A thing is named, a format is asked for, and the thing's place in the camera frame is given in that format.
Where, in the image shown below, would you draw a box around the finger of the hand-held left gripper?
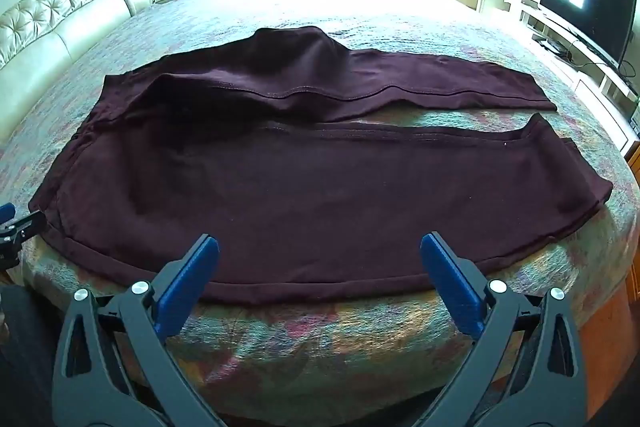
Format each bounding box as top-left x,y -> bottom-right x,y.
0,203 -> 47,258

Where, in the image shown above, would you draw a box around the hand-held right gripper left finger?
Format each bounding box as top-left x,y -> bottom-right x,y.
51,234 -> 236,427

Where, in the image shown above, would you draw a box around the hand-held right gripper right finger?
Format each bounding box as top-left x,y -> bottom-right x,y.
400,232 -> 587,427

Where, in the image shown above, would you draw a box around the maroon pants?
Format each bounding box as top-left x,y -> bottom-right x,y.
28,26 -> 614,307

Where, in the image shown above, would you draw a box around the floral bedspread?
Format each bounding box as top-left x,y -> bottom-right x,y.
0,0 -> 640,413

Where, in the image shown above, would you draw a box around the cream tufted headboard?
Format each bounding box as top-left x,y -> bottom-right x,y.
0,0 -> 153,145

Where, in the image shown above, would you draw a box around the white television stand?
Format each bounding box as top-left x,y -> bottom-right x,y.
505,0 -> 640,152

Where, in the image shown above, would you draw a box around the black television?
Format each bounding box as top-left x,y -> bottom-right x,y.
540,0 -> 638,70

